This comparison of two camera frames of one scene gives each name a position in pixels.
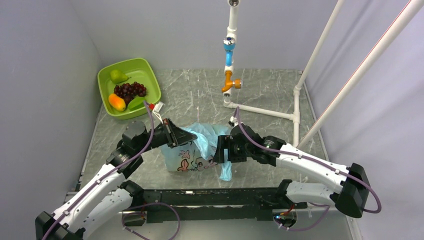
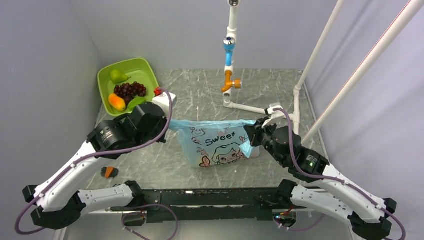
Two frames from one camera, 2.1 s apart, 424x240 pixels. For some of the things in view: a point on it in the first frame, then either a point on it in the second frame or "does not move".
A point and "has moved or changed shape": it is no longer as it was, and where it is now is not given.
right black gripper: (226, 141) to (254, 130)
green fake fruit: (136, 103) does not move
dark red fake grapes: (128, 91) does not move
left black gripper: (181, 136) to (164, 121)
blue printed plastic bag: (199, 154) has moved or changed shape
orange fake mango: (116, 102) does not move
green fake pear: (117, 77) does not move
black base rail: (214, 204) does not move
